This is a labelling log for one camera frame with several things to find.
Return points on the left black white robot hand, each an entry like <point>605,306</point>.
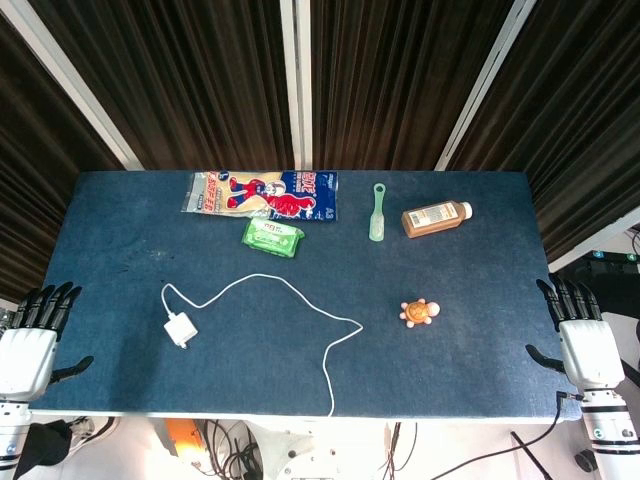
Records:
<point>25,355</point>

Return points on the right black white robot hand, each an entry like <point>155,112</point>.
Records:
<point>590,350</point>

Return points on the small orange turtle toy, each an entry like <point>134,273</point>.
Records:
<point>417,312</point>

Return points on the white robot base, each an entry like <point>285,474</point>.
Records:
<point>310,450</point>

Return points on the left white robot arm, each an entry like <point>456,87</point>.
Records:
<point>10,430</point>

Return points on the white black sneaker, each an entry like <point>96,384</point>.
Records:
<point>97,430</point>

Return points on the white charger adapter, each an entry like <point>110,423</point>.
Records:
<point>180,330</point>

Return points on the orange object under table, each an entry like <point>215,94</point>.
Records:
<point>182,440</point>

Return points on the dark brown curtain panel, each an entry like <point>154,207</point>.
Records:
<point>390,75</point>
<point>190,75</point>
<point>575,125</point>
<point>30,175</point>

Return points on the brown bottle white cap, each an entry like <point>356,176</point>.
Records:
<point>430,220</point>

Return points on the blue denim table cloth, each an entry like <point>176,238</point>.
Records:
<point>250,360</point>

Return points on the light green plastic spoon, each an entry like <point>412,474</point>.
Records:
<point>376,227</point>

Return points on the green wet wipes pack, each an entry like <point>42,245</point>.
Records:
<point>270,237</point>

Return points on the yellow blue glove package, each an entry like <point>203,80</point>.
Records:
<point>260,195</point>

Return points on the white frame rail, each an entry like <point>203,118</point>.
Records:
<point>600,240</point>

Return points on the white frame post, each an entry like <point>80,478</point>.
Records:
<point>75,82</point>
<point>484,85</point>
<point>295,75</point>

